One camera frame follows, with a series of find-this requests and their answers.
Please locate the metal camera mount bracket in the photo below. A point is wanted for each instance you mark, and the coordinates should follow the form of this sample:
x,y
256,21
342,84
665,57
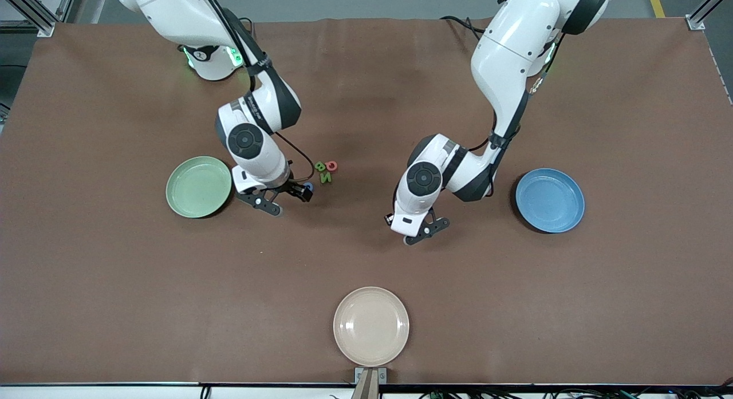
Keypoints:
x,y
371,387

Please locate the beige plate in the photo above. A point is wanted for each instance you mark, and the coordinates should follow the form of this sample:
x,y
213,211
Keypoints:
x,y
371,326

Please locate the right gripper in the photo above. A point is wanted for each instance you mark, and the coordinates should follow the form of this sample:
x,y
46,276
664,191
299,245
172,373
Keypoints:
x,y
293,188

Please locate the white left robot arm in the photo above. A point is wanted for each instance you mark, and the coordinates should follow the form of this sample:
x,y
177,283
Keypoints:
x,y
509,55

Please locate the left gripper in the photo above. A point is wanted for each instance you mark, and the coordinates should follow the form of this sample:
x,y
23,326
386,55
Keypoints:
x,y
386,217

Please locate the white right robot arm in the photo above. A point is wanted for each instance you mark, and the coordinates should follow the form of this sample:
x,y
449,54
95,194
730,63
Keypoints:
x,y
166,10

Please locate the light green plate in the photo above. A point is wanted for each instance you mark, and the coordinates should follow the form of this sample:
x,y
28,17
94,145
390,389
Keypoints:
x,y
194,187

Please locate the brown table mat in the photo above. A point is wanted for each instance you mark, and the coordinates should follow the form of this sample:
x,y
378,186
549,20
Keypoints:
x,y
114,301

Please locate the green foam letter N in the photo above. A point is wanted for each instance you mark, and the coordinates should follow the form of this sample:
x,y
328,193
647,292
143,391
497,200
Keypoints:
x,y
324,178

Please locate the blue plate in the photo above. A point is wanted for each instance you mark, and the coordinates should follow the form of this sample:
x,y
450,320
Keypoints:
x,y
550,201

